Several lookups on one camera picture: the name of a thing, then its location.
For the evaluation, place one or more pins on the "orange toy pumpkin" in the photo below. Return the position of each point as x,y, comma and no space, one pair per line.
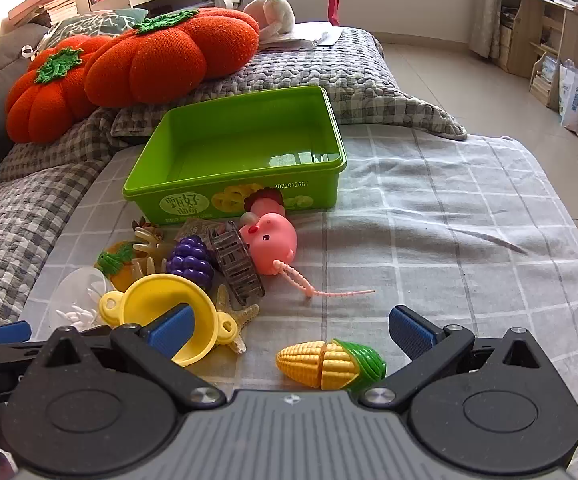
114,260

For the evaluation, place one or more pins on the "white papers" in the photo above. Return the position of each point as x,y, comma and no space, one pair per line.
314,35

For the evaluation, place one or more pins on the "wooden shelf desk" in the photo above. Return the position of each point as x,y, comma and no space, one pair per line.
524,25

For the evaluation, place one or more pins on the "white ribbon loop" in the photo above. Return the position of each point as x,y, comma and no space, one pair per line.
28,51

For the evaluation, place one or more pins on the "purple toy grapes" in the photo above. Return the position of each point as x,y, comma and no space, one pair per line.
189,260

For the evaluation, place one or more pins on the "grey grid-pattern sheet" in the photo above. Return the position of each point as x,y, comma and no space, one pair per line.
444,260

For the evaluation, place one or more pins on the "stack of books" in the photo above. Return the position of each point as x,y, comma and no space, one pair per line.
49,7

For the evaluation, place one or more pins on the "red chair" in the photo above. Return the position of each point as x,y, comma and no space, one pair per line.
335,7

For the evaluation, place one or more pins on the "large orange pumpkin cushion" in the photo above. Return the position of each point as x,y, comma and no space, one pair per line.
169,60

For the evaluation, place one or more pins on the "beige hair claw clip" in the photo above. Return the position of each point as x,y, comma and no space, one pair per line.
149,250

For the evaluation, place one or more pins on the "clear cup of cotton swabs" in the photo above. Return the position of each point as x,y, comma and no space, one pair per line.
76,295

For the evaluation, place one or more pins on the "beige starfish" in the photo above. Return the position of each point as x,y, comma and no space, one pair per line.
241,317

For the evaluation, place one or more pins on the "green plastic box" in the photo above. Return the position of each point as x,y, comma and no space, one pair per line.
239,145

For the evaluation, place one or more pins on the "yellow toy corn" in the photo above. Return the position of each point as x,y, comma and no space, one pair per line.
314,362

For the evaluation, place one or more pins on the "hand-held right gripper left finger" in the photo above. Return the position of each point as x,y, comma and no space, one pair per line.
171,331

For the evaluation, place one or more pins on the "teal leaf-pattern pillow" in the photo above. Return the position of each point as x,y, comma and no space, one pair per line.
94,22

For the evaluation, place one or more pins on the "beige curtain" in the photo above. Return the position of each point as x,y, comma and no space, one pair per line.
486,10

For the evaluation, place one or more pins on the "pink card packet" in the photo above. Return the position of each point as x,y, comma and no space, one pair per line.
194,227

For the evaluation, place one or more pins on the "white pink plush toy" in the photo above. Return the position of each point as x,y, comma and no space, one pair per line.
274,12

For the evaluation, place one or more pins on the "dark green toy vegetable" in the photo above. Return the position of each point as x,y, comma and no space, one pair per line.
234,270

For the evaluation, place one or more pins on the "yellow funnel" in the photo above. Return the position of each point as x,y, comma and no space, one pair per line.
134,310

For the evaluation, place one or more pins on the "pink pig toy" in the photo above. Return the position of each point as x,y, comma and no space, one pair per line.
274,240

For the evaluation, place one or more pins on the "small brown red toy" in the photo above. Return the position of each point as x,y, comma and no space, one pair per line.
150,229

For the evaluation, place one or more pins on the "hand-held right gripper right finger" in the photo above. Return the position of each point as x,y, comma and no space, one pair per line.
411,332

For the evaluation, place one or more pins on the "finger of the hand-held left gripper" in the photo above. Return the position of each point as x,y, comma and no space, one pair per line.
6,333

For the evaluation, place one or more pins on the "small orange pumpkin cushion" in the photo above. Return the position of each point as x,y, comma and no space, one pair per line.
44,105

